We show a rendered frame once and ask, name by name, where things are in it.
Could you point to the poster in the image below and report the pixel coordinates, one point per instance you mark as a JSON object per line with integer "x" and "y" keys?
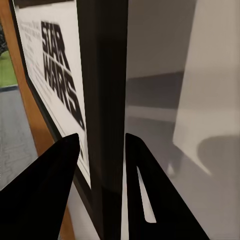
{"x": 74, "y": 57}

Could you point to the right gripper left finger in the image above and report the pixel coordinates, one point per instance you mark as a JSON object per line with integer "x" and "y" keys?
{"x": 32, "y": 206}

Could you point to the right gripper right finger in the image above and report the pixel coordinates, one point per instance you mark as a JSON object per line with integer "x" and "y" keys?
{"x": 174, "y": 219}

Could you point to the door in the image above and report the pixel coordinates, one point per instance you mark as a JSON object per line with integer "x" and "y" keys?
{"x": 24, "y": 135}

